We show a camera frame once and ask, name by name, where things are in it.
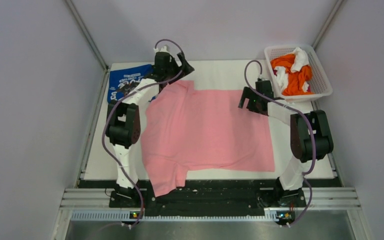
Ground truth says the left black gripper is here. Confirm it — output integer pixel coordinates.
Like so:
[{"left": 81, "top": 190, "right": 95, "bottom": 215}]
[{"left": 164, "top": 52, "right": 194, "bottom": 85}]

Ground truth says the pink t-shirt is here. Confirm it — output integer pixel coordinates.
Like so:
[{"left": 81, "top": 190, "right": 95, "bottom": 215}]
[{"left": 140, "top": 80, "right": 275, "bottom": 197}]

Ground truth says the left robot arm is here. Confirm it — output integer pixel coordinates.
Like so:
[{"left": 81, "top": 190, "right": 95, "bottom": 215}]
[{"left": 101, "top": 49, "right": 195, "bottom": 207}]

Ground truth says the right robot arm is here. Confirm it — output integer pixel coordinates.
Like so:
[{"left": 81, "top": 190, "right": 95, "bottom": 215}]
[{"left": 238, "top": 78, "right": 334, "bottom": 206}]

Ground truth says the orange t-shirt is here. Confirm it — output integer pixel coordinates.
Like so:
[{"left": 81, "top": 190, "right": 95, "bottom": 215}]
[{"left": 270, "top": 53, "right": 313, "bottom": 96}]

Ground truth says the folded blue graphic t-shirt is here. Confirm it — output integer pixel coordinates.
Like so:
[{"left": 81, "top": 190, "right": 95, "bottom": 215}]
[{"left": 107, "top": 64, "right": 153, "bottom": 105}]

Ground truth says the white plastic basket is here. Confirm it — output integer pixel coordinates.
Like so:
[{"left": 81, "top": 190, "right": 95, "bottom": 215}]
[{"left": 264, "top": 44, "right": 333, "bottom": 102}]

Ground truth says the white t-shirt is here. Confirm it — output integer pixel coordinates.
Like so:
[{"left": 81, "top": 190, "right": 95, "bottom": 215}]
[{"left": 290, "top": 47, "right": 310, "bottom": 73}]

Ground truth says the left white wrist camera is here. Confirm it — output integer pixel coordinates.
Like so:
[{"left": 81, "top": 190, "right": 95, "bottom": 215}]
[{"left": 153, "top": 45, "right": 171, "bottom": 54}]

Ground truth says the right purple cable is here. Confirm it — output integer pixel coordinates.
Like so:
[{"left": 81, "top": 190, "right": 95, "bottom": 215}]
[{"left": 243, "top": 59, "right": 317, "bottom": 228}]

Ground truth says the purple cable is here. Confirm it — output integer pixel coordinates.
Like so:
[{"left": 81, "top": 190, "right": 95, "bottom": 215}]
[
  {"left": 101, "top": 39, "right": 185, "bottom": 228},
  {"left": 243, "top": 59, "right": 317, "bottom": 228}
]

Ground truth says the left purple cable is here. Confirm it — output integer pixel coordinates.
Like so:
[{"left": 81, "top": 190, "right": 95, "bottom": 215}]
[{"left": 101, "top": 39, "right": 185, "bottom": 228}]

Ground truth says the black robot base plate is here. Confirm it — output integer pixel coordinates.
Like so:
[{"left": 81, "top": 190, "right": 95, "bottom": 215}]
[{"left": 109, "top": 179, "right": 308, "bottom": 226}]

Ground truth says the aluminium frame rail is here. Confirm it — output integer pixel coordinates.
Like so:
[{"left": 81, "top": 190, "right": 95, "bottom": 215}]
[{"left": 62, "top": 0, "right": 109, "bottom": 72}]

